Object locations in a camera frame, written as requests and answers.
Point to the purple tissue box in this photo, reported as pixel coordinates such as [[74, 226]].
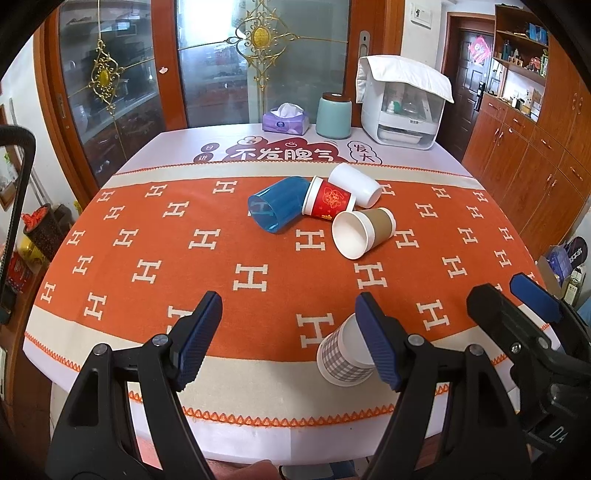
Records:
[[285, 121]]

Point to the white countertop appliance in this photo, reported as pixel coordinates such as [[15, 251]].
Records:
[[406, 120]]

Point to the brown sleeve paper cup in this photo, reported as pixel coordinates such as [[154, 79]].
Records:
[[358, 230]]

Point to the red paper cup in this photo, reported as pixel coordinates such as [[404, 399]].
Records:
[[328, 199]]

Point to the white cup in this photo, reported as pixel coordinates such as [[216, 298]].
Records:
[[358, 182]]

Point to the orange patterned table runner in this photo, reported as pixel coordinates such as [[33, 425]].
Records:
[[258, 272]]

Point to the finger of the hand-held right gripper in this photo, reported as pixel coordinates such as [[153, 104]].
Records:
[[505, 318], [535, 297]]

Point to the white towel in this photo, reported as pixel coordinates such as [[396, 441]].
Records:
[[406, 74]]

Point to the checkered paper cup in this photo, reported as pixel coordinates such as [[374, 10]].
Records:
[[341, 357]]

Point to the cardboard box with bottles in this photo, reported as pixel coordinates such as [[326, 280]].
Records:
[[565, 267]]

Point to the glass sliding door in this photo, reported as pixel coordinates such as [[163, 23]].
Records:
[[111, 92], [263, 60]]

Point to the blue plastic cup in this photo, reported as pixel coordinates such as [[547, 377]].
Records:
[[277, 205]]

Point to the orange patterned tablecloth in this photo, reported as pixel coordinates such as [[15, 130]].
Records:
[[286, 147]]

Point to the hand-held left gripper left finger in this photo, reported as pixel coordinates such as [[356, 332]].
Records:
[[199, 339]]

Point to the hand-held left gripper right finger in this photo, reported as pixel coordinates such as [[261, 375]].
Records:
[[379, 341]]

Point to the wooden cabinet with shelves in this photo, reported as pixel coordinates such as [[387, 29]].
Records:
[[531, 120]]

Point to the teal canister with brown lid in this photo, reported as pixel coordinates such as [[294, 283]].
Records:
[[333, 116]]

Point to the dark woven basket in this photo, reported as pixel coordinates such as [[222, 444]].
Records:
[[41, 230]]

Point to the dark wooden entry door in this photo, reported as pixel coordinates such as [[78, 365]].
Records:
[[473, 83]]

